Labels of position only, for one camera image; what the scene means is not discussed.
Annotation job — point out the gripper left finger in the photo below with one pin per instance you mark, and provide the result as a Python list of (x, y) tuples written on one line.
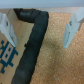
[(7, 28)]

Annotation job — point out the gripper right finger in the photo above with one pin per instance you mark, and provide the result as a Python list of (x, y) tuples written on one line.
[(71, 31)]

